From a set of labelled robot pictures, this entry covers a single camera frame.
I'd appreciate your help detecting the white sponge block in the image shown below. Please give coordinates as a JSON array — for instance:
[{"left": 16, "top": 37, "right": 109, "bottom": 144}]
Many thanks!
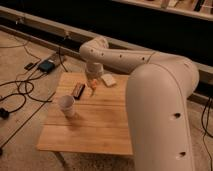
[{"left": 101, "top": 74, "right": 116, "bottom": 87}]

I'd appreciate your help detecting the black floor cable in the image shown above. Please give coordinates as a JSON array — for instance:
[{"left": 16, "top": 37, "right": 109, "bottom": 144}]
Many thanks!
[{"left": 0, "top": 36, "right": 68, "bottom": 148}]

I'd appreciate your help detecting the black cable at right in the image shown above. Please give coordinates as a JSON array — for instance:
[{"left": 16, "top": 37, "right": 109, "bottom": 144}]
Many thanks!
[{"left": 200, "top": 94, "right": 213, "bottom": 168}]

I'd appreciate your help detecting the black plug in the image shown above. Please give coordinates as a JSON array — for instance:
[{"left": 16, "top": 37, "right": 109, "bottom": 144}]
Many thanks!
[{"left": 0, "top": 108, "right": 9, "bottom": 119}]

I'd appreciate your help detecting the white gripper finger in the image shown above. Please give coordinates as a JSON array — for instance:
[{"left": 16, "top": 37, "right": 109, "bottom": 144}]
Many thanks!
[
  {"left": 89, "top": 80, "right": 95, "bottom": 97},
  {"left": 97, "top": 77, "right": 104, "bottom": 84}
]

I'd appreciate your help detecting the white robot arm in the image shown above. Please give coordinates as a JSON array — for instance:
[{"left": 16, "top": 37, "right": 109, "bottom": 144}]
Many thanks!
[{"left": 79, "top": 36, "right": 199, "bottom": 171}]

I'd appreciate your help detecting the dark rectangular block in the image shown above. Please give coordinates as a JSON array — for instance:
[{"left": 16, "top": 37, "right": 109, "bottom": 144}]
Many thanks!
[{"left": 72, "top": 83, "right": 85, "bottom": 100}]

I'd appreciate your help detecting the small black adapter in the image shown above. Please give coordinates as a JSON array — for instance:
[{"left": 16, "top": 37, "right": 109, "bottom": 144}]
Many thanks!
[{"left": 24, "top": 63, "right": 37, "bottom": 71}]

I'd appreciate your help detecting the blue electronics box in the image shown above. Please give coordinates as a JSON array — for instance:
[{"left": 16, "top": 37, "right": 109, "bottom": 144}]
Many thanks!
[{"left": 38, "top": 60, "right": 55, "bottom": 73}]

